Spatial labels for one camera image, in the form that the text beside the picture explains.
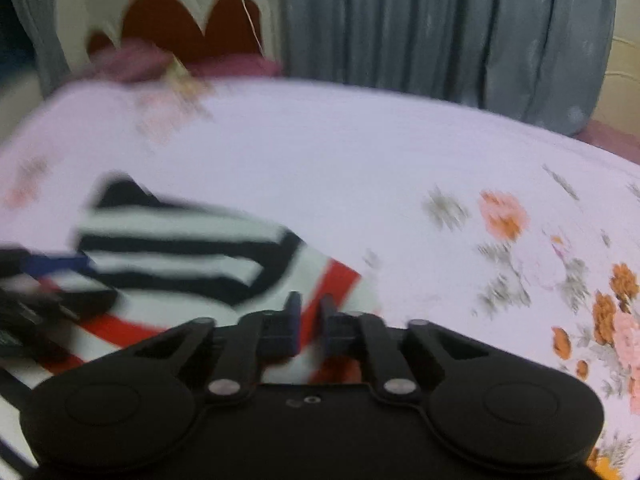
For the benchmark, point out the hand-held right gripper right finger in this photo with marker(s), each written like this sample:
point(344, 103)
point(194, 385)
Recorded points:
point(327, 315)

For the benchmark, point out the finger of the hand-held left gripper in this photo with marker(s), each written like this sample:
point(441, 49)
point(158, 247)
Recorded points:
point(75, 304)
point(50, 263)

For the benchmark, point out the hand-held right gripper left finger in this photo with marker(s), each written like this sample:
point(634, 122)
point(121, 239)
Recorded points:
point(294, 312)

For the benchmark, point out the black white red striped garment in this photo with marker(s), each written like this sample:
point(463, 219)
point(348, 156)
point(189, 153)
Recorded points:
point(190, 245)

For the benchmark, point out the pink floral bed sheet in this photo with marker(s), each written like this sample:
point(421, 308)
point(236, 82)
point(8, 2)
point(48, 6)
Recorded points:
point(350, 160)

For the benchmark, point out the pink pillow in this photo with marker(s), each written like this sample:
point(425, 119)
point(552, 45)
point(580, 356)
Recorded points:
point(150, 62)

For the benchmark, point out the grey curtain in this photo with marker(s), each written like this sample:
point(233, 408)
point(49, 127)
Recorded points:
point(440, 30)
point(35, 25)

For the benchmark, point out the red cream headboard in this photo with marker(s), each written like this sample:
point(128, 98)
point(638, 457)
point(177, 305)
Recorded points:
point(190, 20)

